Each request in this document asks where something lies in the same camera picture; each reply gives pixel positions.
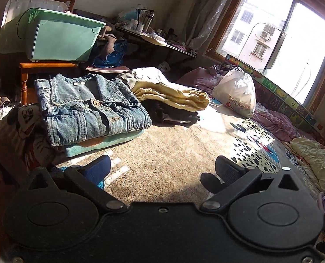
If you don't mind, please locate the blue denim jacket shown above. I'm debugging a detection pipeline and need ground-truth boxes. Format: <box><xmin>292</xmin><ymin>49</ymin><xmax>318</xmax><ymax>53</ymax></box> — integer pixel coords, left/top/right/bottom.
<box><xmin>35</xmin><ymin>74</ymin><xmax>152</xmax><ymax>147</ymax></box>

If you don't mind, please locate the folded teal towel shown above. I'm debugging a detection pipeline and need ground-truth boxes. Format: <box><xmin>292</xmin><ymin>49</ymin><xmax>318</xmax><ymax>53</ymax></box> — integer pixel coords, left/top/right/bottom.
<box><xmin>64</xmin><ymin>130</ymin><xmax>144</xmax><ymax>157</ymax></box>

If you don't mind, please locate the Mickey Mouse plush blanket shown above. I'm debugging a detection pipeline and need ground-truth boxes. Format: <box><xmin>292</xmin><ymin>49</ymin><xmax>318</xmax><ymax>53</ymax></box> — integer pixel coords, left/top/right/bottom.
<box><xmin>61</xmin><ymin>104</ymin><xmax>319</xmax><ymax>204</ymax></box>

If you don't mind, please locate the pink crumpled bedsheet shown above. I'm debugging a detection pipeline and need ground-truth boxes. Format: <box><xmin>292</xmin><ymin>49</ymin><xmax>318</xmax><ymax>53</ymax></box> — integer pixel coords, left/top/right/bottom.
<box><xmin>177</xmin><ymin>64</ymin><xmax>315</xmax><ymax>142</ymax></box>

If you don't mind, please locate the Mickey print brown cloth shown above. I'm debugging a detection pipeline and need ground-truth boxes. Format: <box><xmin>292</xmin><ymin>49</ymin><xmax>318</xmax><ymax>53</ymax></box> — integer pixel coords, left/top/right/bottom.
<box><xmin>0</xmin><ymin>103</ymin><xmax>66</xmax><ymax>185</ymax></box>

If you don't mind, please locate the white plastic bag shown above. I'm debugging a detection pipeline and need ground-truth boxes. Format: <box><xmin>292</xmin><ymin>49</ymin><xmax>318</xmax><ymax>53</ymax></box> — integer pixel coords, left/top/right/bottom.
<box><xmin>212</xmin><ymin>69</ymin><xmax>256</xmax><ymax>118</ymax></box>

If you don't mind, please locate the cream quilted duvet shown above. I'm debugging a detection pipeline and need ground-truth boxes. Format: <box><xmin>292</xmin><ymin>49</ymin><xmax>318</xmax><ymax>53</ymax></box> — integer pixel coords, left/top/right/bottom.
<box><xmin>289</xmin><ymin>138</ymin><xmax>325</xmax><ymax>191</ymax></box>

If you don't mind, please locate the folded dark brown garment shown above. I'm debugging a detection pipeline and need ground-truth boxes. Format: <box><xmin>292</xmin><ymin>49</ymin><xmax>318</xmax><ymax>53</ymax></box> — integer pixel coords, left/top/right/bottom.
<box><xmin>142</xmin><ymin>100</ymin><xmax>200</xmax><ymax>126</ymax></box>

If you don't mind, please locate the folded yellow blanket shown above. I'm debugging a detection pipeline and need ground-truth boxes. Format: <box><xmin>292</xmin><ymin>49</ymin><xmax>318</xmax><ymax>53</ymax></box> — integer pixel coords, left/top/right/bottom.
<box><xmin>117</xmin><ymin>67</ymin><xmax>210</xmax><ymax>112</ymax></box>

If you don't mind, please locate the dark side table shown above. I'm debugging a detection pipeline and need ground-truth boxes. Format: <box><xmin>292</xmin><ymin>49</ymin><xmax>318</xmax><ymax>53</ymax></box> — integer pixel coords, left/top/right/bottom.
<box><xmin>73</xmin><ymin>8</ymin><xmax>198</xmax><ymax>69</ymax></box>

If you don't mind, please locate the green plastic storage bin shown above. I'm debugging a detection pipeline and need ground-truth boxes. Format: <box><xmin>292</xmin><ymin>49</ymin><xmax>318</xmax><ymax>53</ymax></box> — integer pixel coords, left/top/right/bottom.
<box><xmin>25</xmin><ymin>8</ymin><xmax>106</xmax><ymax>62</ymax></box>

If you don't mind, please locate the white bin lid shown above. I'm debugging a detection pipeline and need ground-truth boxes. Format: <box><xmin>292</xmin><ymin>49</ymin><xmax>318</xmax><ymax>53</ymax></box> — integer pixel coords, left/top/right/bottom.
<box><xmin>0</xmin><ymin>0</ymin><xmax>68</xmax><ymax>54</ymax></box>

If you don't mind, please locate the steel thermos flask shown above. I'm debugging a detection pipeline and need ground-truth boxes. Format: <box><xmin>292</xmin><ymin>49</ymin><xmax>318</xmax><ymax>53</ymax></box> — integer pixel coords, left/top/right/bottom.
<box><xmin>143</xmin><ymin>11</ymin><xmax>155</xmax><ymax>33</ymax></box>

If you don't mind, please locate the translucent window curtain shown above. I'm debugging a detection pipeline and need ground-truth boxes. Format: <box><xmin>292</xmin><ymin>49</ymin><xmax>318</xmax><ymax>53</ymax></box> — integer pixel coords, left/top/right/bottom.
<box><xmin>182</xmin><ymin>0</ymin><xmax>231</xmax><ymax>52</ymax></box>

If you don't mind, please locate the wooden chair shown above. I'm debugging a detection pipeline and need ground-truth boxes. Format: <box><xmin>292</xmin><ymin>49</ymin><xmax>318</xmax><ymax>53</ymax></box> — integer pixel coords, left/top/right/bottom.
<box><xmin>19</xmin><ymin>0</ymin><xmax>85</xmax><ymax>106</ymax></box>

